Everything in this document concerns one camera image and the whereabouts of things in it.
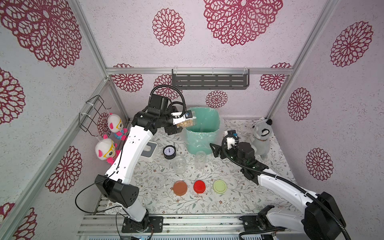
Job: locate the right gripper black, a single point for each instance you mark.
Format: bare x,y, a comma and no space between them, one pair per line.
223,150

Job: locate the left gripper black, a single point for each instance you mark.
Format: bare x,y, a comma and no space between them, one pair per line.
173,129

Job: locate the red lid peanut jar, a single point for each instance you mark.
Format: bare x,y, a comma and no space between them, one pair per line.
200,160

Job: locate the green lid peanut jar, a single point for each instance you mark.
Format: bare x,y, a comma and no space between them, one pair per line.
190,120

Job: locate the green jar lid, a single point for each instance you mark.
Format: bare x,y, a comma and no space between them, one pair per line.
219,187

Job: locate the glass peanut jar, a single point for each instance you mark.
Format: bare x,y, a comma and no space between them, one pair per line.
179,165

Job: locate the red jar lid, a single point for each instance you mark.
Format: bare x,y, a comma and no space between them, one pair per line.
199,187

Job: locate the brown jar lid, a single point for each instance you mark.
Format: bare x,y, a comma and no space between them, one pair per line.
180,188

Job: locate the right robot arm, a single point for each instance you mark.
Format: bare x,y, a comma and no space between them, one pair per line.
319,216

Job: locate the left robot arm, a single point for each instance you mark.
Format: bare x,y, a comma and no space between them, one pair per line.
115,183

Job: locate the green trash bin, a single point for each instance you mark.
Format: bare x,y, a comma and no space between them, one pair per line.
204,132

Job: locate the black alarm clock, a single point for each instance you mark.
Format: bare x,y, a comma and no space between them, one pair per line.
169,152

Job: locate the grey husky plush toy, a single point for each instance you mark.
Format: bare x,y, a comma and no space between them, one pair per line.
260,137

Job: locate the plush toy blue dotted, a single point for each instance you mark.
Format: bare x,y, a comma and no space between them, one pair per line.
116,126

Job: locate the plush toy red striped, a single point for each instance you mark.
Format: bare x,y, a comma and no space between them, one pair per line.
107,150

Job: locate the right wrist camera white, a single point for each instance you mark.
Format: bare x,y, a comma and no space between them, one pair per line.
233,139

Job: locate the dark grey wall shelf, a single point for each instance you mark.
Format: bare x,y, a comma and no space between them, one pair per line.
212,81

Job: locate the black wire wall rack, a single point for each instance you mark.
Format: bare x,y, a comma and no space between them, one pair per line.
95,120

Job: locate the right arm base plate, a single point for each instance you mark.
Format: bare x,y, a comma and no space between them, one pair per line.
256,223

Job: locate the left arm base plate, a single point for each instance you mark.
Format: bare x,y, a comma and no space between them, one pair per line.
149,224

